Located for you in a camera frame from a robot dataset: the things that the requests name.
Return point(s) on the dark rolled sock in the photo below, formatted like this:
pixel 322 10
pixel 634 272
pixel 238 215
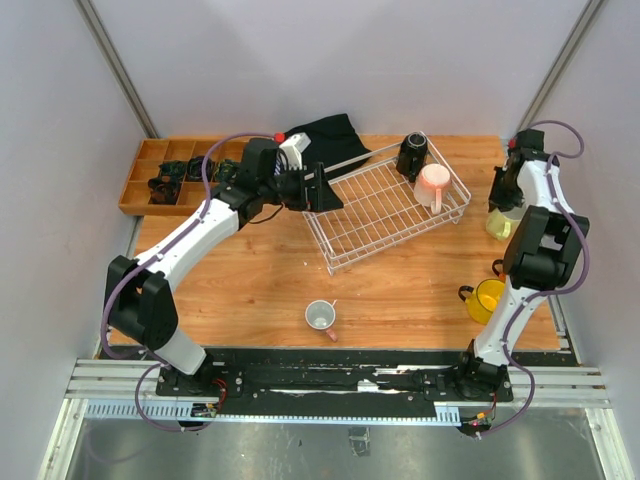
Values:
pixel 173 168
pixel 226 171
pixel 199 167

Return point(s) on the black folded cloth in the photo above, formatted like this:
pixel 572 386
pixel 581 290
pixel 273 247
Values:
pixel 333 140

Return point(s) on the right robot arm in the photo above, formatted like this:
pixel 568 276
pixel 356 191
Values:
pixel 539 261

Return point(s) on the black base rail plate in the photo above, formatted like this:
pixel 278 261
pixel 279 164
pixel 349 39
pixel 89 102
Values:
pixel 437 375

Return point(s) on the orange glass mug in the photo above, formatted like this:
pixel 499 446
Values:
pixel 498 269

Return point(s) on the dark rolled sock right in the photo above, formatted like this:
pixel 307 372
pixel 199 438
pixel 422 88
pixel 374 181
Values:
pixel 226 171

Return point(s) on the dark rolled sock middle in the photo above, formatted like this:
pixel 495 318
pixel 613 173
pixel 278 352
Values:
pixel 199 167

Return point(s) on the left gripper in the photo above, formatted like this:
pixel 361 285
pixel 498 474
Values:
pixel 321 197

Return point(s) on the pale green mug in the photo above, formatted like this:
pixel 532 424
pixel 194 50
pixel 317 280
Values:
pixel 501 225

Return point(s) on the black rolled sock lower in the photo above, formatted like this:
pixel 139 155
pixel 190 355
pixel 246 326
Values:
pixel 164 190

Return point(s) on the pink mug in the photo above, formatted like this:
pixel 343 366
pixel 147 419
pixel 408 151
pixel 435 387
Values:
pixel 431 185

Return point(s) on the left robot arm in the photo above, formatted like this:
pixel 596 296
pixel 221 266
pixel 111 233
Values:
pixel 139 293

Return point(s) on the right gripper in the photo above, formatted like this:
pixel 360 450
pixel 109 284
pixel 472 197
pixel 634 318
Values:
pixel 498 200

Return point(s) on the yellow glass mug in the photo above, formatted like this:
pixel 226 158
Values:
pixel 481 301

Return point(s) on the wooden compartment tray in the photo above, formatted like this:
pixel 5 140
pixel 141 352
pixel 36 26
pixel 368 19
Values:
pixel 135 196

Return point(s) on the black mug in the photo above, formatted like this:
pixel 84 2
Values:
pixel 412 154

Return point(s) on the white wire dish rack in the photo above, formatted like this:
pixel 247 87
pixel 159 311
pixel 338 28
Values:
pixel 379 209

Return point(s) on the small white pink-handled cup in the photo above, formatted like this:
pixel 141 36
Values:
pixel 320 315

